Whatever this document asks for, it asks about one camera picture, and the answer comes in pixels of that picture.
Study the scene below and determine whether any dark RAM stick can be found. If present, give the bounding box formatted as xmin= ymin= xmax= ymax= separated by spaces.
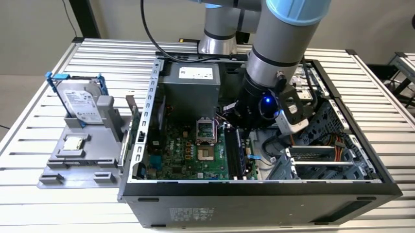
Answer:
xmin=235 ymin=128 xmax=247 ymax=177

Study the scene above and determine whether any black RAM slot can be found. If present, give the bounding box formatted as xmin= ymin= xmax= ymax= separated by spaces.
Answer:
xmin=226 ymin=127 xmax=240 ymax=180

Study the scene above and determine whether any metal socket cover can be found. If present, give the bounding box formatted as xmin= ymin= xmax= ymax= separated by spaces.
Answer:
xmin=195 ymin=117 xmax=218 ymax=146

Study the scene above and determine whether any grey metal drive cage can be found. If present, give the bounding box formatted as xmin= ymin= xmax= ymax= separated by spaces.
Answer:
xmin=290 ymin=60 xmax=324 ymax=105

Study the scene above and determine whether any grey power supply unit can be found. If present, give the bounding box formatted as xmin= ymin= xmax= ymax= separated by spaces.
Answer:
xmin=160 ymin=62 xmax=222 ymax=122

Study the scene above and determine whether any CPU socket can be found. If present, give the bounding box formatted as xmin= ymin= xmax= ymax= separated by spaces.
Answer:
xmin=196 ymin=145 xmax=218 ymax=163

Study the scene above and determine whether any grey metal disk bay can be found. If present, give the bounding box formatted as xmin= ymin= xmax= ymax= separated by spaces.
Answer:
xmin=268 ymin=145 xmax=371 ymax=181

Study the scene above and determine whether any green motherboard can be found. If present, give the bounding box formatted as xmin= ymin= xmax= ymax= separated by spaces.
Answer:
xmin=136 ymin=121 xmax=260 ymax=181

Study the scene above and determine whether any black open PC case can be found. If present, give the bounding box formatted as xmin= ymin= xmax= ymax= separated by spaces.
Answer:
xmin=116 ymin=50 xmax=403 ymax=229

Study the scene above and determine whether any grey parts rack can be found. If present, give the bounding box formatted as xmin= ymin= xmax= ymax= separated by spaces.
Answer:
xmin=35 ymin=72 xmax=144 ymax=191

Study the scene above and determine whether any hard disk in blue carrier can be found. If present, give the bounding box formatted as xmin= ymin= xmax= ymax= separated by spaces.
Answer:
xmin=44 ymin=72 xmax=107 ymax=129

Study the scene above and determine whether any silver CPU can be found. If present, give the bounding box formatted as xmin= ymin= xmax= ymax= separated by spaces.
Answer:
xmin=63 ymin=137 xmax=87 ymax=152

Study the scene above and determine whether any small camera on white bracket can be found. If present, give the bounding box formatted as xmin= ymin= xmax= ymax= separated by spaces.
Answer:
xmin=222 ymin=101 xmax=239 ymax=117

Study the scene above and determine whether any silver box wrist camera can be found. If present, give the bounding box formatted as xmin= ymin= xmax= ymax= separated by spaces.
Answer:
xmin=275 ymin=110 xmax=311 ymax=135

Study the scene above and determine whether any black cable loop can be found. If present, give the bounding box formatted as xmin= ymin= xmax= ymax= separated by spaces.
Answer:
xmin=262 ymin=135 xmax=288 ymax=162

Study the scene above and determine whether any orange yellow power wire bundle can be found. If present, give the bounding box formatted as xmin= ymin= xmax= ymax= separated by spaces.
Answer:
xmin=320 ymin=134 xmax=346 ymax=164

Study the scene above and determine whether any graphics card with silver bracket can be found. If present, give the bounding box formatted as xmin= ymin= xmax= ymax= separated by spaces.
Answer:
xmin=117 ymin=90 xmax=145 ymax=170

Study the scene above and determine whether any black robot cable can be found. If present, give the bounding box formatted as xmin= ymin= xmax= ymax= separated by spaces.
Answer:
xmin=139 ymin=0 xmax=250 ymax=62

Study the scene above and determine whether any aluminium frame side table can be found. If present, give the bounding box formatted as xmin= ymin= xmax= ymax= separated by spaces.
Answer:
xmin=384 ymin=51 xmax=415 ymax=109

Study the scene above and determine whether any black vertical post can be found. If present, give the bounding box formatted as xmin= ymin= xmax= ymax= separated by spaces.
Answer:
xmin=67 ymin=0 xmax=101 ymax=39

